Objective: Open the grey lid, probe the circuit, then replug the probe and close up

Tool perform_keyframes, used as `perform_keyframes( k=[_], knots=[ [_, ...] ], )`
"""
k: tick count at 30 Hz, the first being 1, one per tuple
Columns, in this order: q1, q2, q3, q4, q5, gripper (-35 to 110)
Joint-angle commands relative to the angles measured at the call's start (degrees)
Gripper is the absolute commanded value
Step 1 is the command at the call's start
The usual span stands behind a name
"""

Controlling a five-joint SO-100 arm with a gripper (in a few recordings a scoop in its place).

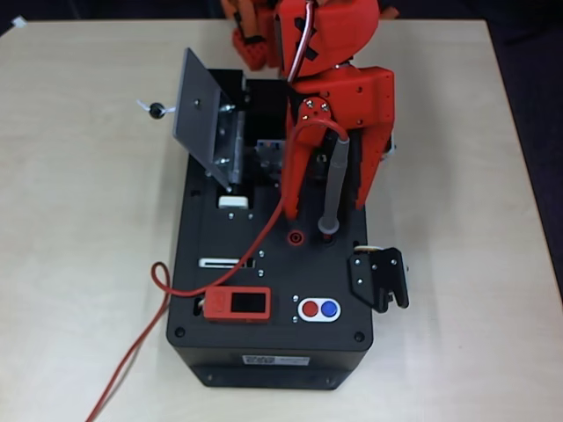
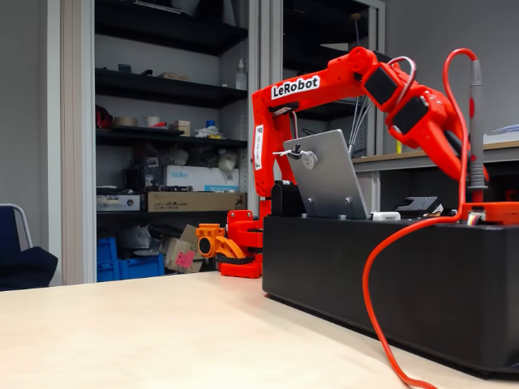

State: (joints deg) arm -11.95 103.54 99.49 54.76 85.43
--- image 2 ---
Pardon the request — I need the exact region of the grey test probe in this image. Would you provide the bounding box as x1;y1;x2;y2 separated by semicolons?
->
465;59;490;203

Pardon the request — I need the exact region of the grey hinged door panel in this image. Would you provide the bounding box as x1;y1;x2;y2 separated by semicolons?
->
282;128;370;220

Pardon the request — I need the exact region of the black knob with zip tie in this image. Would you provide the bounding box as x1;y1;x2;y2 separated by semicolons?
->
272;143;306;161

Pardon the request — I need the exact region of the red cable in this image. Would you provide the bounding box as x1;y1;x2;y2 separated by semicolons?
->
362;47;479;389

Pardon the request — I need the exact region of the grey metal storage shelving unit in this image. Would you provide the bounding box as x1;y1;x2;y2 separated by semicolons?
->
60;0;386;284

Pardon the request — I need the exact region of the wooden side desk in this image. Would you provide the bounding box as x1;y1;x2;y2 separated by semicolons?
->
351;139;519;171

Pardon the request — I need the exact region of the paper stack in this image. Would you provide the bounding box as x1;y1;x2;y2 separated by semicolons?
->
488;123;519;143

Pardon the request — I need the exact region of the red display module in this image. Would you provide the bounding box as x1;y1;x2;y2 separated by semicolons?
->
461;201;519;226

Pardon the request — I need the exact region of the thin rod round tip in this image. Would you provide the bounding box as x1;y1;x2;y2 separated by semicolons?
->
350;12;362;49

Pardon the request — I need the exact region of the black task board box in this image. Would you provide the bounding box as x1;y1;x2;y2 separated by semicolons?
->
262;180;519;376

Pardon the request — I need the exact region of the white crumpled cloth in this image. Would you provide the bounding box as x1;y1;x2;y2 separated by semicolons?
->
194;125;223;139

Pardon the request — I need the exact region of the white Weller box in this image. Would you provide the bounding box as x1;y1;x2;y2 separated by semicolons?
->
164;165;240;192

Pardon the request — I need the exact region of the long brown cardboard box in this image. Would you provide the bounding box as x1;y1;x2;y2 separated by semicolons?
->
146;190;248;213

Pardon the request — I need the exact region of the cardboard box pink sticker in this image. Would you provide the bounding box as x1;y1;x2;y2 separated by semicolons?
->
164;237;204;273

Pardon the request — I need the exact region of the blue plastic crate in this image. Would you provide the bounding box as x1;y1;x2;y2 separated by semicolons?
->
96;254;165;283
96;237;118;264

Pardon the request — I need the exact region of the white printed carton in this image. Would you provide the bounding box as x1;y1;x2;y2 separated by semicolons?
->
96;194;141;212

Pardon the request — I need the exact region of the red shelf object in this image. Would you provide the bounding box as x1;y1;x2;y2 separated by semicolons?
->
96;105;114;130

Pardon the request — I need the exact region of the dark cloth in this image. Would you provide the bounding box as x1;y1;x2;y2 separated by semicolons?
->
0;246;59;292

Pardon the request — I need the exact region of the white display cable connector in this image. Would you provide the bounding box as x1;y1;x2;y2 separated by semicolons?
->
465;207;487;227

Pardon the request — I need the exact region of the grey cable bundle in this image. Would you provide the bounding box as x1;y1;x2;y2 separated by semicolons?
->
347;96;372;157

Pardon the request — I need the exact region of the blue chair metal frame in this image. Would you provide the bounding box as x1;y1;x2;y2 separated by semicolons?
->
0;203;34;252

